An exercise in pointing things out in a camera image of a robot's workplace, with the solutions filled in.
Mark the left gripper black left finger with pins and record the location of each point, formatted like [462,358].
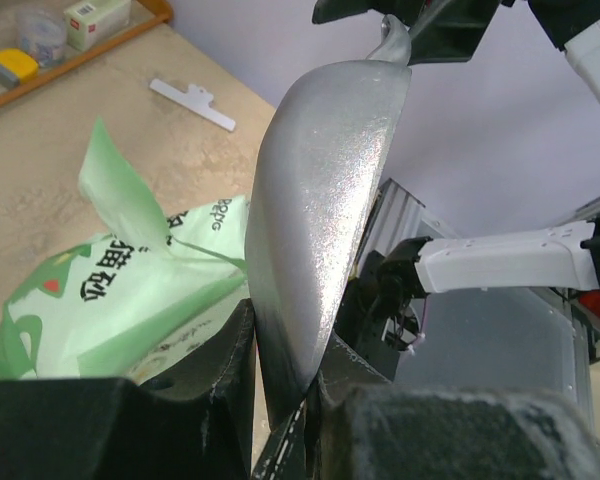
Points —
[193,421]

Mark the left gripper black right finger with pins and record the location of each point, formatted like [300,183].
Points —
[355,425]

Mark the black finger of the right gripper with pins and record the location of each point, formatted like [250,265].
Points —
[419,32]

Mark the green cat litter bag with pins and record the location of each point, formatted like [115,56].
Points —
[135,300]

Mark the silver metal scoop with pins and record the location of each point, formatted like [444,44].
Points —
[317,172]

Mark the white bag clip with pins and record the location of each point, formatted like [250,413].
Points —
[195,99]

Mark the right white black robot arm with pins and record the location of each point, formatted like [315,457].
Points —
[566,257]

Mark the green white carton box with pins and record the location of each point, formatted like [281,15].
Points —
[89,22]

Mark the yellow grey tape measure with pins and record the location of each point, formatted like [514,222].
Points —
[16,68]

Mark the clear plastic cup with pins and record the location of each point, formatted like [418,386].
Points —
[41,33]

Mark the wooden shoe rack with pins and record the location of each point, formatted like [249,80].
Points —
[145,15]

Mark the aluminium frame rail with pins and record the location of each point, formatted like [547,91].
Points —
[503,338]

